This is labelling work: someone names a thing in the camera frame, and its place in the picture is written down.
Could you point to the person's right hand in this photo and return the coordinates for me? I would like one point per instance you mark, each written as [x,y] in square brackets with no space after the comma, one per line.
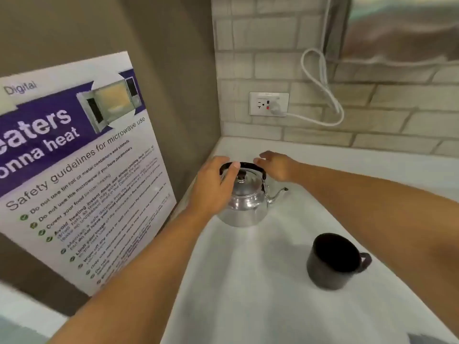
[278,166]

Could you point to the person's right forearm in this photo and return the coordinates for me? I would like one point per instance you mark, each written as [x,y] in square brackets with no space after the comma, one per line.
[376,214]

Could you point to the white power plug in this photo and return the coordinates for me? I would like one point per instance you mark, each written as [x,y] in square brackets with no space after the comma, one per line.
[277,109]

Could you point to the person's left forearm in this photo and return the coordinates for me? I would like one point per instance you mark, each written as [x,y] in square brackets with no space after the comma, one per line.
[143,279]

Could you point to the white wall socket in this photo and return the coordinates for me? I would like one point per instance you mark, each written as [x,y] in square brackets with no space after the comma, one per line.
[258,103]

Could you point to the brown side panel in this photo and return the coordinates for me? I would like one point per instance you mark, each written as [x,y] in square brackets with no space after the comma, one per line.
[161,39]

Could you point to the silver metal kettle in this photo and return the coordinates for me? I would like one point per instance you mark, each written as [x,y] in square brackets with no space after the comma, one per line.
[247,207]

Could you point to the person's left hand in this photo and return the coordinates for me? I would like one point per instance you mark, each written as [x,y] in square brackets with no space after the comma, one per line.
[209,189]

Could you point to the dark brown mug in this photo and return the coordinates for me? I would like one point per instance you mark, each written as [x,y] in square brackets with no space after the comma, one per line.
[328,272]

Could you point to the purple and white safety poster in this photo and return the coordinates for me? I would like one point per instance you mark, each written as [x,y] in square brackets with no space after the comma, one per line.
[89,182]

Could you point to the white countertop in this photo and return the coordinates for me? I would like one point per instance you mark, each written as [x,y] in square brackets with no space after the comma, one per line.
[251,290]

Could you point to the stainless steel wall dispenser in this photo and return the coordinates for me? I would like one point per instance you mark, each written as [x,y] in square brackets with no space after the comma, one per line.
[401,28]

